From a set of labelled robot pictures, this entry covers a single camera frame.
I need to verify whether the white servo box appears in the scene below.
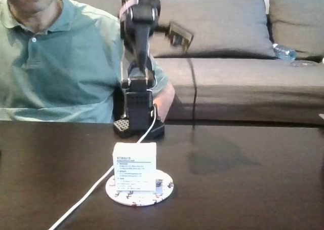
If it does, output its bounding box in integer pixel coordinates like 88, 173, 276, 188
112, 142, 157, 192

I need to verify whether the wide grey sofa cushion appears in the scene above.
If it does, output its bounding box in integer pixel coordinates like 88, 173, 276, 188
149, 0, 276, 60

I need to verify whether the person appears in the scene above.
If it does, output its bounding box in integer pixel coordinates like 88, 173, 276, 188
0, 0, 177, 123

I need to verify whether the grey sofa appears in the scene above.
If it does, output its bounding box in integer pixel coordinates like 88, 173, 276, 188
58, 0, 324, 126

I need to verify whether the clear plastic water bottle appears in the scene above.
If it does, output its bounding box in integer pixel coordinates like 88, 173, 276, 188
272, 43, 297, 61

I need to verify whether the round patterned white coaster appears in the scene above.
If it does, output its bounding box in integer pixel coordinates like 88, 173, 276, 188
105, 170, 175, 207

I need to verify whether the clear glass dish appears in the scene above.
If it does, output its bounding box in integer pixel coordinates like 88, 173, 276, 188
290, 60, 318, 68

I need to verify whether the red and white servo wire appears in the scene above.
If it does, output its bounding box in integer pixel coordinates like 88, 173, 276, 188
118, 0, 142, 20

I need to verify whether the black camera box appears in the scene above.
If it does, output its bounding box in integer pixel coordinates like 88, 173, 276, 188
166, 21, 195, 51

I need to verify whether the black camera cable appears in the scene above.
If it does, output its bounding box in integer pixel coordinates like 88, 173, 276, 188
186, 50, 198, 122

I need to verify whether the white cable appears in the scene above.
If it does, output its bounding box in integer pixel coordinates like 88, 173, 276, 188
52, 105, 158, 230

